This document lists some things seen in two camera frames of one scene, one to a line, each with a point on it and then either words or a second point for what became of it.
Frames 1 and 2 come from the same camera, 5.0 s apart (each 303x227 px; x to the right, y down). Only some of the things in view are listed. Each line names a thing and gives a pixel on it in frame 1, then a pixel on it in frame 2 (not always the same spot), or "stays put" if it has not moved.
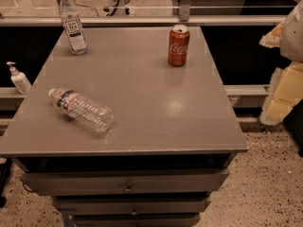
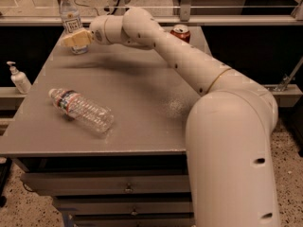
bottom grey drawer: x=135 y=219 stays put
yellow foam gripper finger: x=285 y=88 → x=81 y=38
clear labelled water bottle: x=72 y=25 stays put
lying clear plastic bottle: x=83 y=110 stays put
